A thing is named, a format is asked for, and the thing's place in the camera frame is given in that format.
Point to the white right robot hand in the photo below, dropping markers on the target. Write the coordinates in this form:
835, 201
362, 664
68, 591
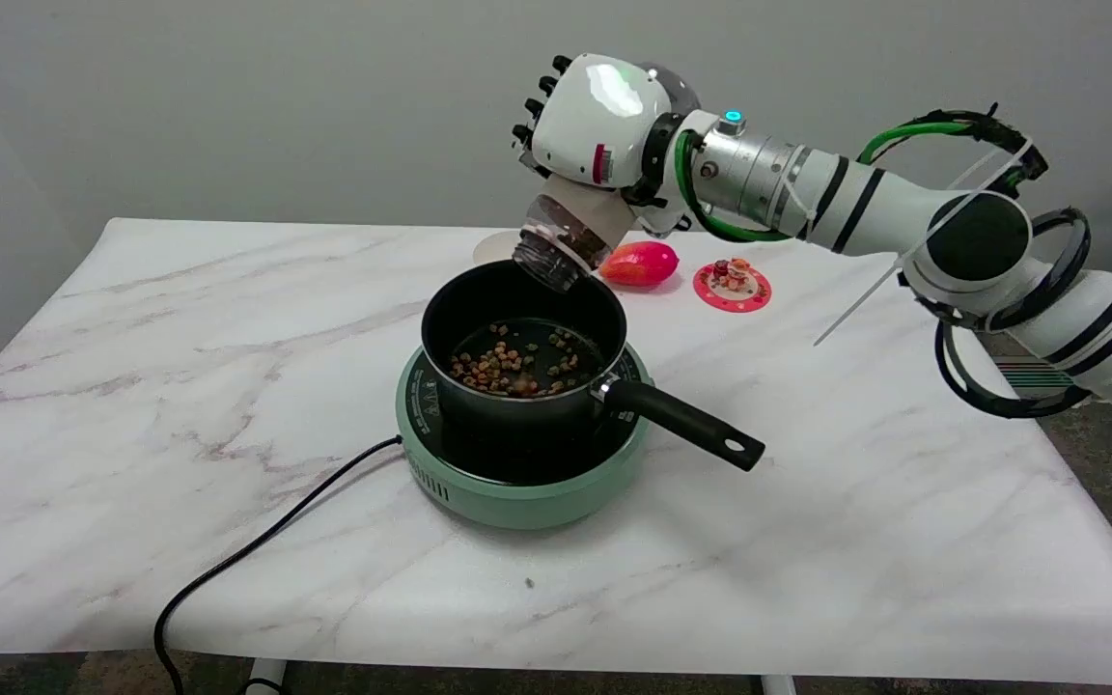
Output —
595, 116

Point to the clear bottle with beige sleeve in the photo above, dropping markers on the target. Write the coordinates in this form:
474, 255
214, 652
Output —
566, 236

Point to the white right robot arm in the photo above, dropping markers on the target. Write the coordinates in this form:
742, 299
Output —
903, 208

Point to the red mango toy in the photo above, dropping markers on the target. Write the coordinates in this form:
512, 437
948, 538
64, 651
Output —
641, 264

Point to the beige round lid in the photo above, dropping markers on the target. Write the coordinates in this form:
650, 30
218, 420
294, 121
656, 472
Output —
493, 249

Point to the pink coaster with figurines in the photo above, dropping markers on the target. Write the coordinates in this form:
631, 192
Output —
735, 290

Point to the mixed beans in saucepan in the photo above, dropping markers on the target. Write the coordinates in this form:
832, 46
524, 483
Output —
503, 367

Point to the green induction cooker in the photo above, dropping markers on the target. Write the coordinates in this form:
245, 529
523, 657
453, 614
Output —
517, 504

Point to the striped floor vent grille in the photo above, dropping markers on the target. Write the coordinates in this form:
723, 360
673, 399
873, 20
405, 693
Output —
1029, 375

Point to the white table leg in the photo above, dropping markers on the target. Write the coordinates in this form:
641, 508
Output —
264, 678
778, 685

